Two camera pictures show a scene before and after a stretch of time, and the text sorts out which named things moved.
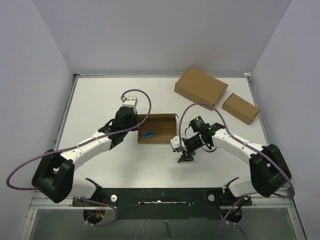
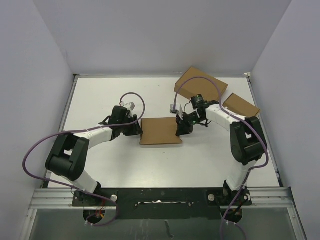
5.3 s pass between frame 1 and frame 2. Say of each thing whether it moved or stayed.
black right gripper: moved
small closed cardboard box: stayed
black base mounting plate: stayed
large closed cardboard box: stayed
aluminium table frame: stayed
